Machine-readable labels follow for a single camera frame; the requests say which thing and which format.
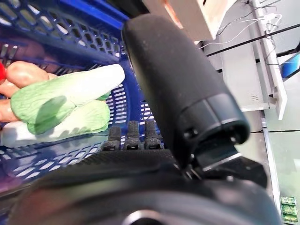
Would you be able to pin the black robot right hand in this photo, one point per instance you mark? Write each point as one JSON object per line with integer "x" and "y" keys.
{"x": 175, "y": 82}

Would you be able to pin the green white napa cabbage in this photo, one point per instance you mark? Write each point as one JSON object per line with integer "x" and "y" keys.
{"x": 89, "y": 119}
{"x": 70, "y": 86}

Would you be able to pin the blue plastic shopping basket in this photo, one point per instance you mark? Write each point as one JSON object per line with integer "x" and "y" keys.
{"x": 70, "y": 14}

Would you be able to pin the white table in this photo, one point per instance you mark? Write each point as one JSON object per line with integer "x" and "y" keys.
{"x": 246, "y": 77}

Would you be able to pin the black tripod pole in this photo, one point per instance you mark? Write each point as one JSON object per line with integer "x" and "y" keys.
{"x": 246, "y": 41}

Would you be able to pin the grey laptop blue screen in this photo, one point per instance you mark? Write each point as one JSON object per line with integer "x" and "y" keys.
{"x": 291, "y": 66}

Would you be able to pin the tan potato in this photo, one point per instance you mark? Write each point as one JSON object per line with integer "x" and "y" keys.
{"x": 28, "y": 72}
{"x": 7, "y": 90}
{"x": 5, "y": 112}

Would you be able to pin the green printed box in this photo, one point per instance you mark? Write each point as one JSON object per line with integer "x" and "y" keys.
{"x": 288, "y": 208}

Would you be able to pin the red toy pepper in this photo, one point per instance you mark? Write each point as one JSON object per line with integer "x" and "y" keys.
{"x": 2, "y": 70}

